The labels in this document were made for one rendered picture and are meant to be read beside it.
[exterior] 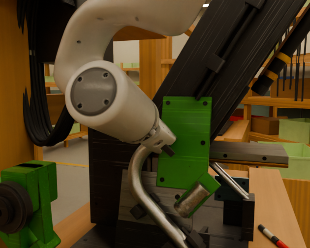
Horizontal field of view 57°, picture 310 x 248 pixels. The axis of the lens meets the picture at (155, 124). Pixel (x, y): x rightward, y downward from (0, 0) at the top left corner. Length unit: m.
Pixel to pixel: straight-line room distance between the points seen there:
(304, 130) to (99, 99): 3.11
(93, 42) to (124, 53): 10.40
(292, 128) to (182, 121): 2.87
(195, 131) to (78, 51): 0.34
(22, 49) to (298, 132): 3.06
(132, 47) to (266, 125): 7.64
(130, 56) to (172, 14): 10.38
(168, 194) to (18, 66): 0.42
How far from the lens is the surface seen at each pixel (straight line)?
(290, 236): 0.90
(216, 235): 0.84
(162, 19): 0.33
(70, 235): 0.90
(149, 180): 0.69
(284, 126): 3.55
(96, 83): 0.35
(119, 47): 10.94
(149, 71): 1.48
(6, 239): 0.54
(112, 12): 0.36
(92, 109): 0.34
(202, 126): 0.65
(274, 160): 0.76
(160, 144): 0.52
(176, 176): 0.65
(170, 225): 0.63
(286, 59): 0.85
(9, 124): 0.64
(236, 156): 0.76
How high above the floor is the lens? 1.29
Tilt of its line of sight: 7 degrees down
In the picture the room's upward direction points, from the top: straight up
